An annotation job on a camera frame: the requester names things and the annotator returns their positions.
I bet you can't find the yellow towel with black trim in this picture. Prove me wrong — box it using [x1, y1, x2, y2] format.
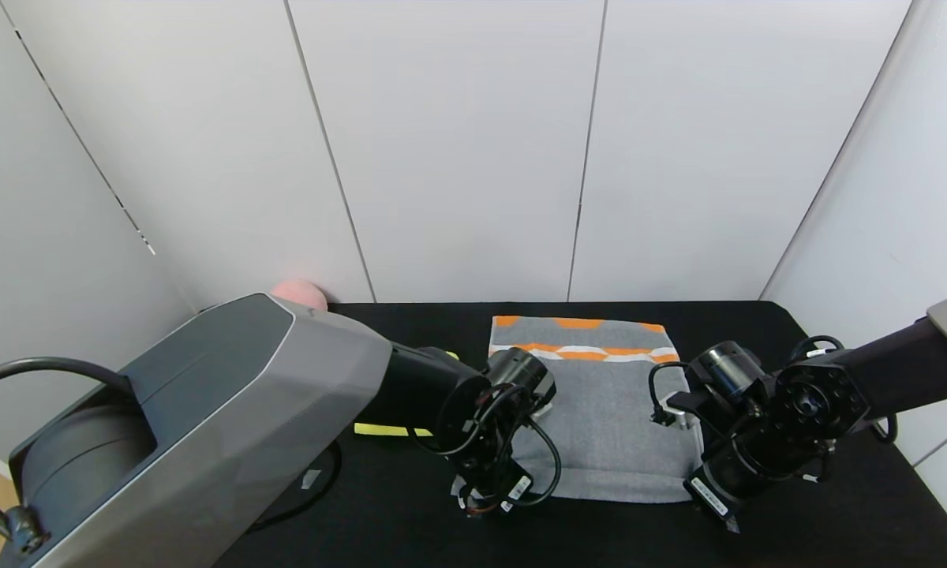
[354, 351, 459, 437]

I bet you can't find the grey towel with orange stripes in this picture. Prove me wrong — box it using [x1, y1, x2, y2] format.
[488, 316, 707, 504]

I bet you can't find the pink plush peach toy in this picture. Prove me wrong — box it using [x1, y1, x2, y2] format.
[271, 278, 329, 312]

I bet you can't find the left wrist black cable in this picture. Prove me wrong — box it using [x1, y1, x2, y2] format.
[406, 383, 563, 510]

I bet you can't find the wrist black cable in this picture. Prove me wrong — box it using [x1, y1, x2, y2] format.
[406, 383, 563, 510]
[649, 335, 899, 443]

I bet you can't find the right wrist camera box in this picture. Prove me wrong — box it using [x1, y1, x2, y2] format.
[653, 390, 699, 431]

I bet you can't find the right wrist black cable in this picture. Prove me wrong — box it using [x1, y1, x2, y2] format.
[649, 335, 899, 443]

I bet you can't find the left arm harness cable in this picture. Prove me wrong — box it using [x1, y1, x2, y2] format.
[0, 357, 342, 557]

